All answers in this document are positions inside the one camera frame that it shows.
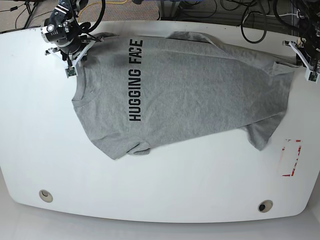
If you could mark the black tripod stand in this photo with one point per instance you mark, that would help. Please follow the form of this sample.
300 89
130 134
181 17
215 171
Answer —
14 14

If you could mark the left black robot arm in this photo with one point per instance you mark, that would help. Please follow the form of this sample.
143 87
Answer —
308 23

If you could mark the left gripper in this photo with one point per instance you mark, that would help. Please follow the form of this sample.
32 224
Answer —
306 55

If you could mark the right table grommet hole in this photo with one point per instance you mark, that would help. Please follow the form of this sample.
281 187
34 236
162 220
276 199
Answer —
265 206

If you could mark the grey t-shirt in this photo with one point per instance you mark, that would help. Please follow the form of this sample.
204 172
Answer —
137 93

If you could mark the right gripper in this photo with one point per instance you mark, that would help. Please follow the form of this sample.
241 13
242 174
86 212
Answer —
71 39

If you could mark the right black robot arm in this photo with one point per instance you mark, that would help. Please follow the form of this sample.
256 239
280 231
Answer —
77 6

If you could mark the table grommet hole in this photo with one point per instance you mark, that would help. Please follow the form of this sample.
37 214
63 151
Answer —
45 196
265 206

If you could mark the red tape rectangle marking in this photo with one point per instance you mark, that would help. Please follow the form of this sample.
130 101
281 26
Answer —
289 157

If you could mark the left table grommet hole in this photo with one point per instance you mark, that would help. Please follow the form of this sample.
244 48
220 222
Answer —
45 196

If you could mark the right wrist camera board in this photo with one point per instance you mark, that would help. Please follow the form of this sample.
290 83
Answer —
71 71

